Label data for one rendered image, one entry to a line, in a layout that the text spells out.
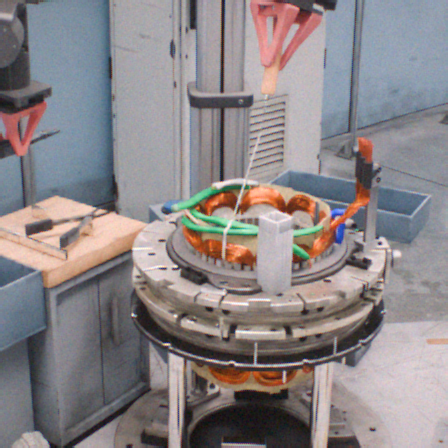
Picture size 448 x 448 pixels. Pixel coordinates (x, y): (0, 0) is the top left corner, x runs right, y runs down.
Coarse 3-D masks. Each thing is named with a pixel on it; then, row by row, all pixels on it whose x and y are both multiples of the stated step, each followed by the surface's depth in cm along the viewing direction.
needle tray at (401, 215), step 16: (288, 176) 154; (304, 176) 153; (320, 176) 152; (304, 192) 154; (320, 192) 153; (336, 192) 151; (352, 192) 150; (384, 192) 147; (400, 192) 146; (416, 192) 145; (336, 208) 140; (384, 208) 148; (400, 208) 147; (416, 208) 146; (384, 224) 137; (400, 224) 136; (416, 224) 138; (400, 240) 137
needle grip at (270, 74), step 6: (276, 60) 108; (276, 66) 109; (264, 72) 109; (270, 72) 108; (276, 72) 109; (264, 78) 109; (270, 78) 108; (276, 78) 109; (264, 84) 109; (270, 84) 108; (264, 90) 109; (270, 90) 109
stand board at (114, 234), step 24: (24, 216) 133; (48, 216) 133; (120, 216) 134; (0, 240) 125; (48, 240) 125; (96, 240) 126; (120, 240) 127; (48, 264) 118; (72, 264) 120; (96, 264) 124
